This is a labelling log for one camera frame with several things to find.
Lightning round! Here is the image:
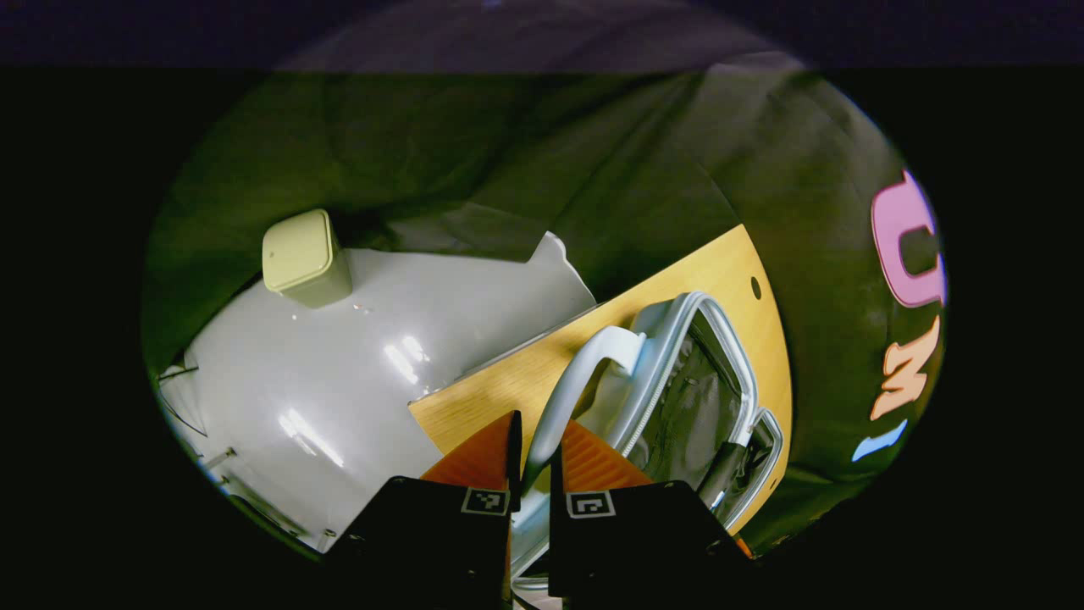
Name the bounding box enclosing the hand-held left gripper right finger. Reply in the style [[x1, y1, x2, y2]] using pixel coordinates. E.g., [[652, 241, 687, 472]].
[[548, 419, 755, 604]]

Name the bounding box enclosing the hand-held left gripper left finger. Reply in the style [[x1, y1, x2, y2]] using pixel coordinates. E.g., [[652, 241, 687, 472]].
[[326, 411, 523, 607]]

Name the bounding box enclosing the light blue suitcase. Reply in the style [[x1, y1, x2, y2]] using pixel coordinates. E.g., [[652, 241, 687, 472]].
[[508, 292, 784, 607]]

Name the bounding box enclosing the pale green trash bin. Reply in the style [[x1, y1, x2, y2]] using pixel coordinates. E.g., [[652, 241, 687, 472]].
[[262, 209, 353, 308]]

